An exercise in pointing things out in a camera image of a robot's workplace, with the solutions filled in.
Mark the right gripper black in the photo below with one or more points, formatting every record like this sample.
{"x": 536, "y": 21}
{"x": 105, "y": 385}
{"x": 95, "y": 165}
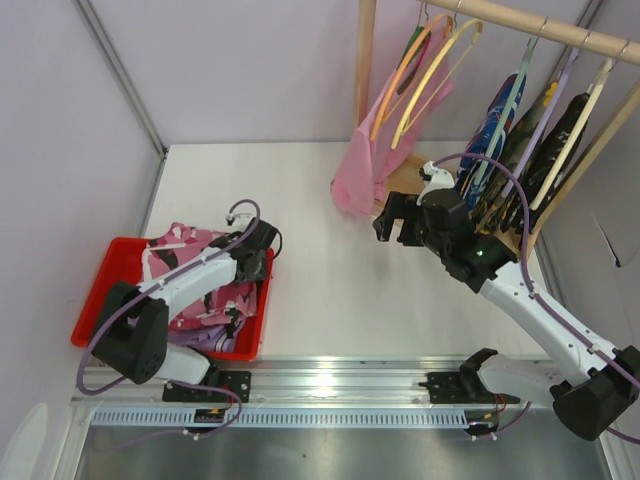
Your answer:
{"x": 409, "y": 223}

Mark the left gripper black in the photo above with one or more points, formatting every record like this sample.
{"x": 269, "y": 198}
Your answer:
{"x": 266, "y": 235}

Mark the pink camouflage trousers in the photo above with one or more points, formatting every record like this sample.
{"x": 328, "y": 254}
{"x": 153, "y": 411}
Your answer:
{"x": 230, "y": 305}

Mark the yellow hanger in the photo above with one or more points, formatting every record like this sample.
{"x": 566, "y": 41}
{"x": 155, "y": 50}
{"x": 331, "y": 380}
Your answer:
{"x": 407, "y": 120}

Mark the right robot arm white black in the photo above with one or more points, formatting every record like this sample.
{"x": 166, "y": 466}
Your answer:
{"x": 591, "y": 383}

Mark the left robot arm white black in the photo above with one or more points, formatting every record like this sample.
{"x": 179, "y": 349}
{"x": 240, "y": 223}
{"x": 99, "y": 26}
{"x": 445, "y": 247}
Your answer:
{"x": 198, "y": 293}

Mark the olive camouflage trousers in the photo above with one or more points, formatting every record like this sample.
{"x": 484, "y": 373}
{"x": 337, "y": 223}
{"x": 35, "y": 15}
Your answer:
{"x": 516, "y": 144}

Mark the blue patterned trousers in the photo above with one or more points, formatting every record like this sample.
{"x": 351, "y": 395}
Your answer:
{"x": 472, "y": 175}

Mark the purple hanger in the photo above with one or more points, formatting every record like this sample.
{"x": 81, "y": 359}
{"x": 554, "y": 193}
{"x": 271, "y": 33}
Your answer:
{"x": 541, "y": 126}

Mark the black patterned trousers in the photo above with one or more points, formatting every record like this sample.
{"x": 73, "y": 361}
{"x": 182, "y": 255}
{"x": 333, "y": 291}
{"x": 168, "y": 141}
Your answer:
{"x": 542, "y": 163}

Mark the orange hanger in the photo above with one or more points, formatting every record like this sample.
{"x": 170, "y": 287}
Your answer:
{"x": 403, "y": 76}

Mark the mint green hanger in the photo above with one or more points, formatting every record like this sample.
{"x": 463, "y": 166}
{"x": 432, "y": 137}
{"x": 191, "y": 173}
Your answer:
{"x": 503, "y": 108}

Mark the cream hanger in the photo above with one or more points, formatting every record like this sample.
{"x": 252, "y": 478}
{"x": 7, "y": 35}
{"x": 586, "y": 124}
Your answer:
{"x": 594, "y": 92}

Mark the red plastic bin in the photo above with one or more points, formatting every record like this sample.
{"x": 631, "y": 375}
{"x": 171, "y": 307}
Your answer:
{"x": 122, "y": 263}

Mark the plain pink garment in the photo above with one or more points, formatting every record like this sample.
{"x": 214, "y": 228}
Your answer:
{"x": 360, "y": 179}

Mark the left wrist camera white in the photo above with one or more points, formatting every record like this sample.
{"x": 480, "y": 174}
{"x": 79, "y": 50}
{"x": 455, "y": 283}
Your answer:
{"x": 238, "y": 220}

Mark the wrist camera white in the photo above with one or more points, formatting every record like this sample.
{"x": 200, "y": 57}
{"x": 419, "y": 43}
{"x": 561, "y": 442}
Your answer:
{"x": 434, "y": 178}
{"x": 238, "y": 220}

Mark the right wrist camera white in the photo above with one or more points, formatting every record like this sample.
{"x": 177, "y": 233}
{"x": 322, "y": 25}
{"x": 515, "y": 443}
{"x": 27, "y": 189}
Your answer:
{"x": 434, "y": 178}

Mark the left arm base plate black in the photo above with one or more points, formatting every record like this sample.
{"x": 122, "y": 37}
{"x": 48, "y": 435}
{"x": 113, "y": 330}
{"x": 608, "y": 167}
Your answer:
{"x": 237, "y": 382}

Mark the aluminium mounting rail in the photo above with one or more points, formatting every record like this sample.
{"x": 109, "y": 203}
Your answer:
{"x": 294, "y": 382}

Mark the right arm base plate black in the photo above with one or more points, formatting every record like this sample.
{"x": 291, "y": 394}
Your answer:
{"x": 446, "y": 388}

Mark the white slotted cable duct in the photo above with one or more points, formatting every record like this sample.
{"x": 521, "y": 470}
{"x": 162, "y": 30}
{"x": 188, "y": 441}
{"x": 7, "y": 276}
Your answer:
{"x": 201, "y": 418}

